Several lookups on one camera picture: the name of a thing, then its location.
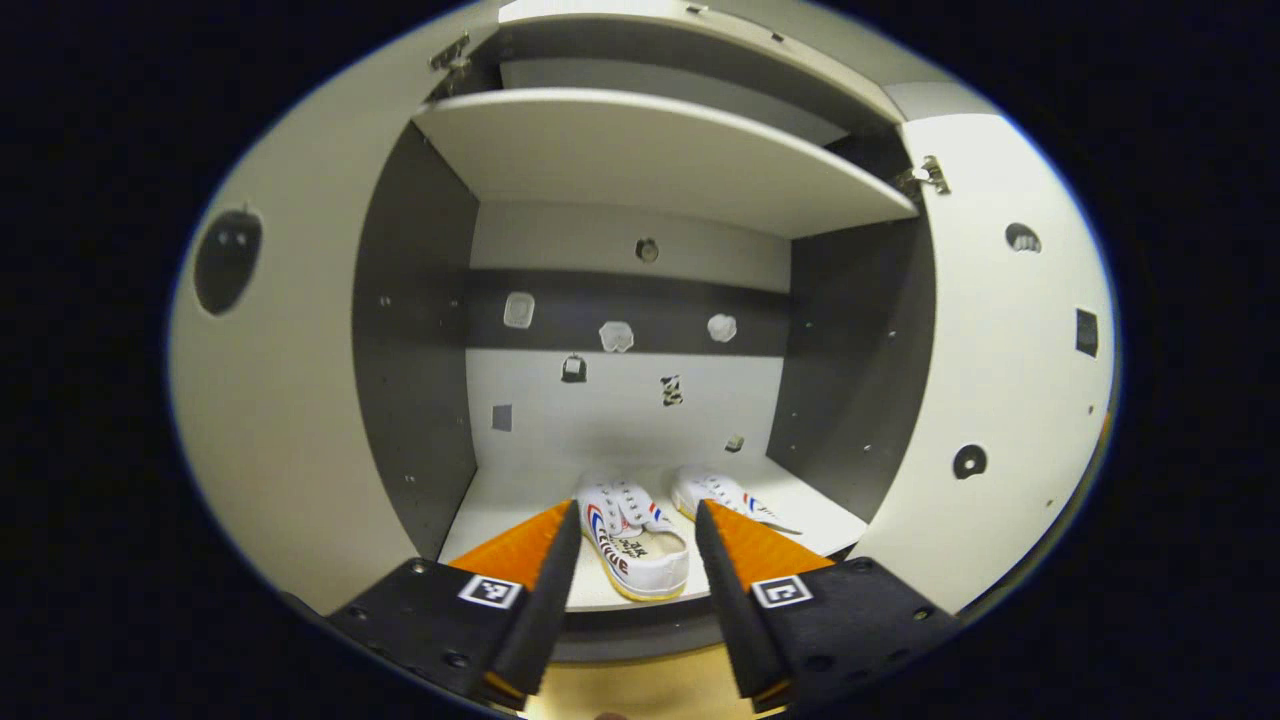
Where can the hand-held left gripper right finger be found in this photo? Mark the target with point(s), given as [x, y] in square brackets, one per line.
[730, 610]

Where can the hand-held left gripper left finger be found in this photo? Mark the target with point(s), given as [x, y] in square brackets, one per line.
[550, 600]

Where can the white canvas shoe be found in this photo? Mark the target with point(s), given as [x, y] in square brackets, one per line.
[640, 560]
[715, 492]

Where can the white shoe cabinet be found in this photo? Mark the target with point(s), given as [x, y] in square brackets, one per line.
[620, 420]

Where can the white cabinet door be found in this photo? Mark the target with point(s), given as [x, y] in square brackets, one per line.
[300, 400]
[1000, 400]

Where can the white cabinet shelf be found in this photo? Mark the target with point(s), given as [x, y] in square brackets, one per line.
[650, 160]

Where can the metal door hinge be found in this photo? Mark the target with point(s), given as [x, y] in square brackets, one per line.
[925, 177]
[455, 62]

